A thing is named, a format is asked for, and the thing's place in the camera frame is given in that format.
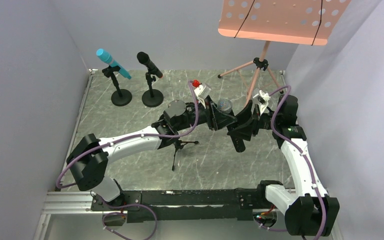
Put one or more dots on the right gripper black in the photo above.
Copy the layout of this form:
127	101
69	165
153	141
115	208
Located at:
254	119

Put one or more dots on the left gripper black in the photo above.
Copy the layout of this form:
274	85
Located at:
212	117

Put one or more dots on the black tripod shock-mount stand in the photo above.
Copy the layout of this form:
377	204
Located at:
179	145

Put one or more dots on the black round-base mic stand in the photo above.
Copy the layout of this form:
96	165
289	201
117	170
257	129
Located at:
120	97
152	97

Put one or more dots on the blue microphone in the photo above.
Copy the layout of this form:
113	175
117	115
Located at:
107	58

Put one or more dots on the glitter black microphone silver head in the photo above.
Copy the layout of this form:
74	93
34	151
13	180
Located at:
225	105

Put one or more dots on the black microphone orange end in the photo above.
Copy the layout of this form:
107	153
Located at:
145	60

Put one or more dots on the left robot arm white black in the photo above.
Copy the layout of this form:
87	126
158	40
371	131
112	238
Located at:
89	159

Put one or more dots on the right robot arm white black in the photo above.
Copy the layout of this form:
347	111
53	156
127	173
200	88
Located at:
309	211

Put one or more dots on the pink music stand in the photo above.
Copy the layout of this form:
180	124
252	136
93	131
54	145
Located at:
305	22

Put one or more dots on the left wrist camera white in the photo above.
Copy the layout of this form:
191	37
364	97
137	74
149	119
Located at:
201	92

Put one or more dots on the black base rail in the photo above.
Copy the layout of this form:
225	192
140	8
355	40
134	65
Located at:
175	205

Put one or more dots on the aluminium frame rail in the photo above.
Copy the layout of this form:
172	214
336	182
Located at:
67	202

